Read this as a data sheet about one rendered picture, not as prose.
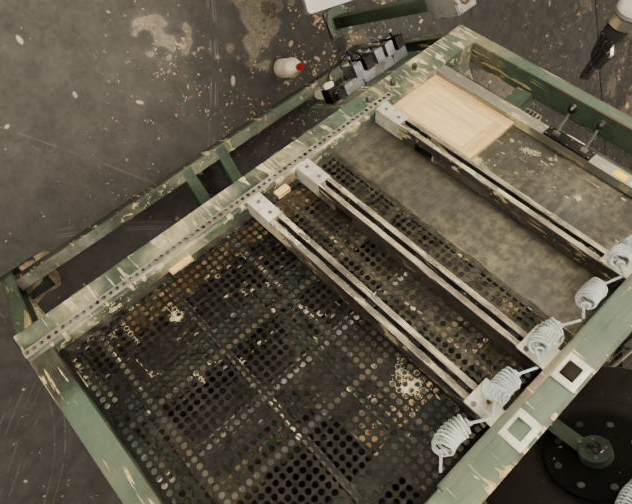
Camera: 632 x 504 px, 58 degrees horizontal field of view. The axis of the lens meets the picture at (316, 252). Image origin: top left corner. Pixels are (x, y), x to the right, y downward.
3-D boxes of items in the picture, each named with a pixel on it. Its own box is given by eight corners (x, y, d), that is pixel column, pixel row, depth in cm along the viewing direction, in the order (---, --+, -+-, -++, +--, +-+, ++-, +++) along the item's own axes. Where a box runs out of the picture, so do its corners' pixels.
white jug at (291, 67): (283, 55, 298) (303, 52, 281) (291, 72, 302) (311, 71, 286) (269, 64, 294) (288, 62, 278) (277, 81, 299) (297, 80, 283)
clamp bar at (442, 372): (266, 201, 211) (257, 157, 190) (533, 437, 159) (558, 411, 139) (245, 216, 207) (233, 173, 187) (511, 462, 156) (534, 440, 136)
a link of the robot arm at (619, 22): (643, 1, 176) (632, 16, 182) (614, -3, 176) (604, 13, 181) (647, 21, 172) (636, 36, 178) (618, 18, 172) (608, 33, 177)
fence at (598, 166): (443, 71, 244) (444, 64, 241) (646, 194, 203) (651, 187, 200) (435, 77, 242) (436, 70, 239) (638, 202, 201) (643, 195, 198)
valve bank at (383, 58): (378, 25, 258) (413, 19, 238) (388, 54, 264) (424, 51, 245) (296, 78, 241) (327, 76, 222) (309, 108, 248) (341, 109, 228)
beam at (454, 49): (457, 44, 262) (461, 23, 253) (478, 55, 257) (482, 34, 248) (27, 350, 190) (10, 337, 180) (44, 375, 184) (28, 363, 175)
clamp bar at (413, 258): (312, 167, 218) (308, 122, 198) (581, 382, 167) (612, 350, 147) (293, 181, 215) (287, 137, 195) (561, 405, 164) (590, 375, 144)
